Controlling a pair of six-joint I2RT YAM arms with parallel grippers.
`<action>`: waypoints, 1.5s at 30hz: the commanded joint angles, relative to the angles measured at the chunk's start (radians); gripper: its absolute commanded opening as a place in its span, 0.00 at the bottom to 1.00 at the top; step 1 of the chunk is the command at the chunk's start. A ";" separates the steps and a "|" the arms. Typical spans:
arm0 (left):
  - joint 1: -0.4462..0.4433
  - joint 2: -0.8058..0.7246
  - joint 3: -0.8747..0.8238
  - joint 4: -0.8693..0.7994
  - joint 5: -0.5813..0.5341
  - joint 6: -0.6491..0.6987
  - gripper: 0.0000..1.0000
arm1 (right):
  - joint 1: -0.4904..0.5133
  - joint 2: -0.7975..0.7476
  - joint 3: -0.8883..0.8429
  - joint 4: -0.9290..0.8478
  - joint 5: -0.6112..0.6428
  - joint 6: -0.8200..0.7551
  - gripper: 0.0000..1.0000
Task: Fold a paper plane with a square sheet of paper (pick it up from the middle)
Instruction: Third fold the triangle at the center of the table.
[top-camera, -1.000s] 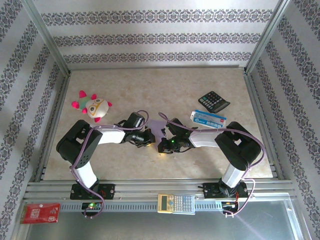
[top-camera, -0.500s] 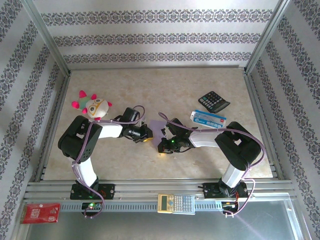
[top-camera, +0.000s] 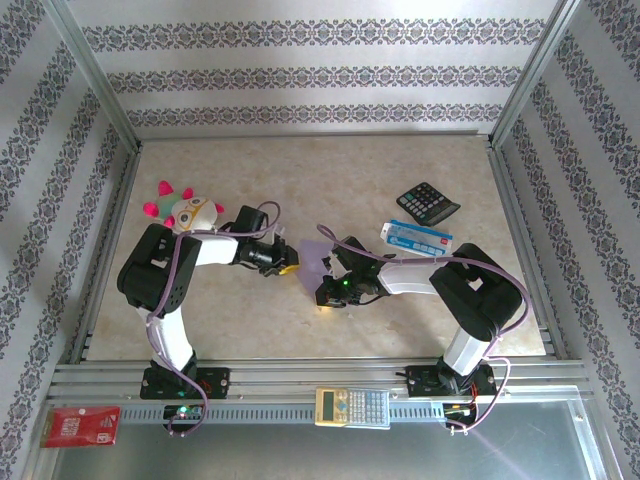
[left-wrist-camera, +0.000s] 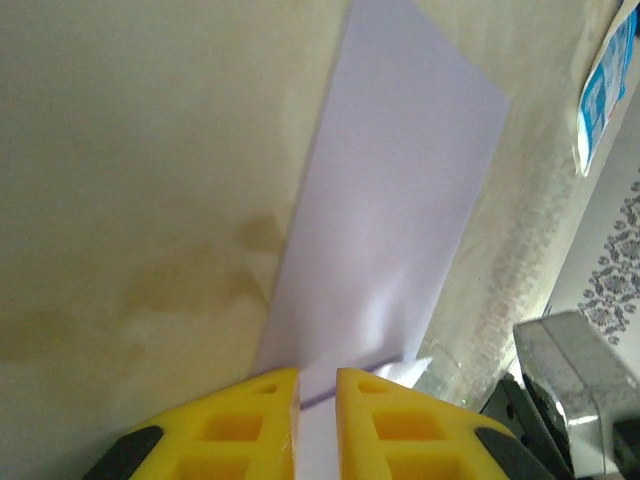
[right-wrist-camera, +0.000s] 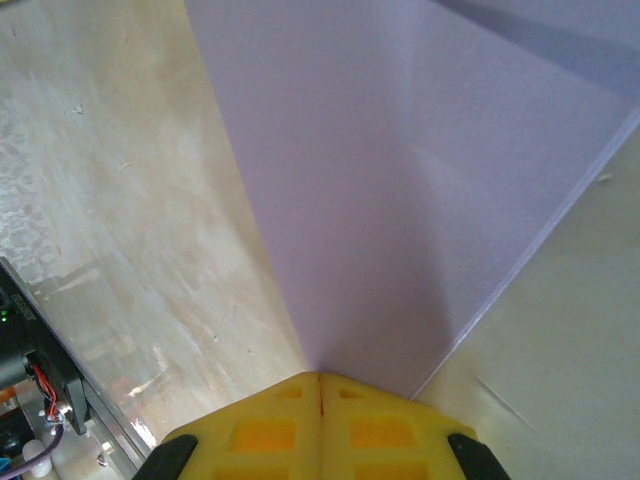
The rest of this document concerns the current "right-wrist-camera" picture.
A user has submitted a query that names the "wide aluminium mounting rail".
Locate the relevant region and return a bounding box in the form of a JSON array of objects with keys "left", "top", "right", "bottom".
[{"left": 82, "top": 384, "right": 154, "bottom": 480}]

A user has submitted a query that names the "lilac paper sheet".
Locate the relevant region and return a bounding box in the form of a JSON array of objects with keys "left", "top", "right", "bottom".
[{"left": 183, "top": 0, "right": 640, "bottom": 401}]

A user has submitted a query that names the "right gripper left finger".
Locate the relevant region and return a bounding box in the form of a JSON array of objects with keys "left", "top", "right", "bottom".
[{"left": 134, "top": 370, "right": 324, "bottom": 480}]

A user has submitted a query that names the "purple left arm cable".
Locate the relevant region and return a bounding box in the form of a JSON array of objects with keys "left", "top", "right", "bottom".
[{"left": 0, "top": 424, "right": 66, "bottom": 480}]

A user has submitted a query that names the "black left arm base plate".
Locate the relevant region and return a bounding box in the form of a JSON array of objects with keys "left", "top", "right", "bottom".
[{"left": 0, "top": 255, "right": 94, "bottom": 439}]

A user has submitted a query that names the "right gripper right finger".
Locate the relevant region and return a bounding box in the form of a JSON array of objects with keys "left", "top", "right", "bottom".
[{"left": 322, "top": 372, "right": 506, "bottom": 480}]

